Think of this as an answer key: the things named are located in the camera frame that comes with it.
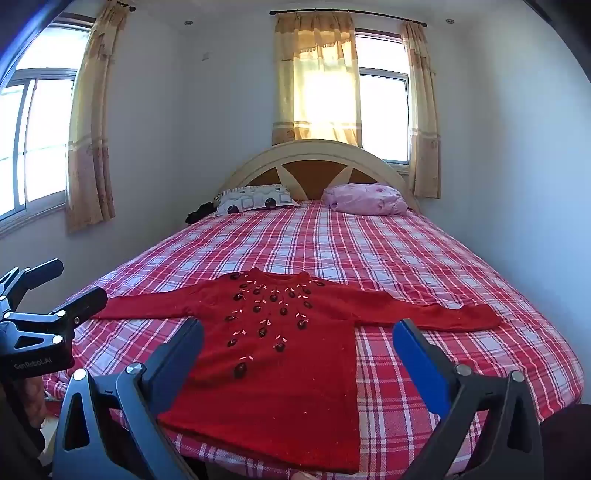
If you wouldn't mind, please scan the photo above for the bed with red plaid sheet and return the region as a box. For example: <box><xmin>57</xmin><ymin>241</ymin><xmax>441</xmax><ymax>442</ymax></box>
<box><xmin>41</xmin><ymin>198</ymin><xmax>585</xmax><ymax>480</ymax></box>

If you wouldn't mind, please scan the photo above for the cream and brown headboard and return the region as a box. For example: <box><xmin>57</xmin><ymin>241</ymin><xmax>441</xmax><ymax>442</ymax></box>
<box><xmin>215</xmin><ymin>138</ymin><xmax>421</xmax><ymax>213</ymax></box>

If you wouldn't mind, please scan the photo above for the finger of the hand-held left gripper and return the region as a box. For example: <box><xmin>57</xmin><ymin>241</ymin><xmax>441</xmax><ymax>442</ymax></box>
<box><xmin>0</xmin><ymin>258</ymin><xmax>64</xmax><ymax>310</ymax></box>
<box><xmin>4</xmin><ymin>286</ymin><xmax>109</xmax><ymax>344</ymax></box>

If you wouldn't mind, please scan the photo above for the red knitted sweater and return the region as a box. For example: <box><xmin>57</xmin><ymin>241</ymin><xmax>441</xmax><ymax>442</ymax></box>
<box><xmin>92</xmin><ymin>270</ymin><xmax>503</xmax><ymax>475</ymax></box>

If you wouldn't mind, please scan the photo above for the black curtain rod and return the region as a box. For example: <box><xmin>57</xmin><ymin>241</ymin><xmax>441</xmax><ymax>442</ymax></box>
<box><xmin>269</xmin><ymin>9</ymin><xmax>428</xmax><ymax>23</ymax></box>

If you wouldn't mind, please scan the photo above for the window behind headboard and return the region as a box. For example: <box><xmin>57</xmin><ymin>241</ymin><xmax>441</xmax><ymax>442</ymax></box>
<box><xmin>355</xmin><ymin>28</ymin><xmax>411</xmax><ymax>167</ymax></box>

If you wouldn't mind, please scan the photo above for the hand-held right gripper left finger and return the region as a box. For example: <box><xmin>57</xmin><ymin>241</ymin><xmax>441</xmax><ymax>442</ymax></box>
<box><xmin>52</xmin><ymin>318</ymin><xmax>205</xmax><ymax>480</ymax></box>

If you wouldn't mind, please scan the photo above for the dark cloth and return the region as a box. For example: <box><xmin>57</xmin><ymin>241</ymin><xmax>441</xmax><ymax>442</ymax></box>
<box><xmin>185</xmin><ymin>200</ymin><xmax>218</xmax><ymax>226</ymax></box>

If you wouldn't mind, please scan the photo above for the wide sliding window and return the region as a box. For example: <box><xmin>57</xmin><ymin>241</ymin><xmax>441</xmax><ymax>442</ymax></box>
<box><xmin>0</xmin><ymin>21</ymin><xmax>95</xmax><ymax>238</ymax></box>

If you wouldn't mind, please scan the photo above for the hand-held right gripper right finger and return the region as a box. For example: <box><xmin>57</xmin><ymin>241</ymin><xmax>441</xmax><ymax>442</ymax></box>
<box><xmin>392</xmin><ymin>318</ymin><xmax>544</xmax><ymax>480</ymax></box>

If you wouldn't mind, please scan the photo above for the pink pillow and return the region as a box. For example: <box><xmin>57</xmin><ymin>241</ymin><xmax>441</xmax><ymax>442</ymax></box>
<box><xmin>322</xmin><ymin>183</ymin><xmax>409</xmax><ymax>217</ymax></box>

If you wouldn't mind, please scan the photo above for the beige floral curtain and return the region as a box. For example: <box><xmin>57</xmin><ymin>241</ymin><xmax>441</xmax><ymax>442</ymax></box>
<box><xmin>65</xmin><ymin>0</ymin><xmax>137</xmax><ymax>234</ymax></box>
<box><xmin>401</xmin><ymin>21</ymin><xmax>441</xmax><ymax>200</ymax></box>
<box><xmin>271</xmin><ymin>11</ymin><xmax>363</xmax><ymax>147</ymax></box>

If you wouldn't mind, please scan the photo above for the white patterned pillow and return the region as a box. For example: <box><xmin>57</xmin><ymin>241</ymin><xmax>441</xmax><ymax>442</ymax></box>
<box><xmin>215</xmin><ymin>185</ymin><xmax>301</xmax><ymax>217</ymax></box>

